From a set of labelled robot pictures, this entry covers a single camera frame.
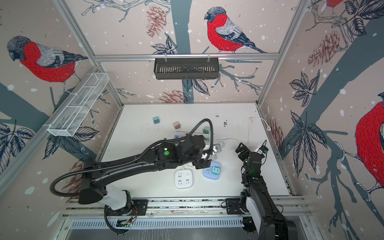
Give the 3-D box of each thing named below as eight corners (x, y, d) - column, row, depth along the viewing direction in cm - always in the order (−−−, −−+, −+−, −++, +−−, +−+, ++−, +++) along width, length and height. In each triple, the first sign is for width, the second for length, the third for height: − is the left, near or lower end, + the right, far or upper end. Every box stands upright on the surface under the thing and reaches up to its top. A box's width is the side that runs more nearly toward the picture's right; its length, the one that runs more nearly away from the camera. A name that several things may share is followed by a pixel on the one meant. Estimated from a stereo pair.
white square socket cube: (174, 188, 81) (173, 186, 79) (175, 171, 87) (175, 169, 85) (192, 188, 81) (192, 186, 79) (192, 171, 87) (192, 169, 85)
